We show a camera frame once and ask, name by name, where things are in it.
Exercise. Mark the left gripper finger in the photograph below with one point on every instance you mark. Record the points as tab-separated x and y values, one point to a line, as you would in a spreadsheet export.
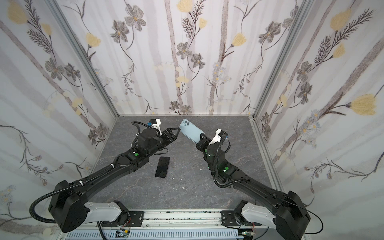
176	131
171	137

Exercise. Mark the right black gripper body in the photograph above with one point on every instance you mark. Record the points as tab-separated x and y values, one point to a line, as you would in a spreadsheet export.
204	142

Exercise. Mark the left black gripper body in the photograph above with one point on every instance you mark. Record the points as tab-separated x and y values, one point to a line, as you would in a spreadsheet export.
163	136

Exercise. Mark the light blue phone case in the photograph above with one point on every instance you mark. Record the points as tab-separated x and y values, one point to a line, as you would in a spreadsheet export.
190	131

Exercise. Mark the black phone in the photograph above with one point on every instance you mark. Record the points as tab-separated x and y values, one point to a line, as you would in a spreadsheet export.
162	167

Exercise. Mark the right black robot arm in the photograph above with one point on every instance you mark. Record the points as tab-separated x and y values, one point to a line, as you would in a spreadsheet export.
285	212

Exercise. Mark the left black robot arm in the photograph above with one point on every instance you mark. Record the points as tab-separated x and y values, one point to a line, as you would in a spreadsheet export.
68	207

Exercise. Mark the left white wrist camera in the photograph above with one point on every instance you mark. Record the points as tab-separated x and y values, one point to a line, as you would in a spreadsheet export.
156	124

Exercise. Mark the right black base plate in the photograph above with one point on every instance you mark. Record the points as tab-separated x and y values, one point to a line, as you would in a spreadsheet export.
228	219

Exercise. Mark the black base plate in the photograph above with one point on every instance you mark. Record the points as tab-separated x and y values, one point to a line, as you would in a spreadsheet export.
136	219
228	219

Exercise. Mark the aluminium mounting rail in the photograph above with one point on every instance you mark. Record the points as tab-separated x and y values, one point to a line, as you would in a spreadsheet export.
115	214

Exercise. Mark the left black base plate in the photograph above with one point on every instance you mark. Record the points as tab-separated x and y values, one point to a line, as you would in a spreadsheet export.
136	219

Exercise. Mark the white slotted cable duct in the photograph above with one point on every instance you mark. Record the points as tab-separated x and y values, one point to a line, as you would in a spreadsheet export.
188	234

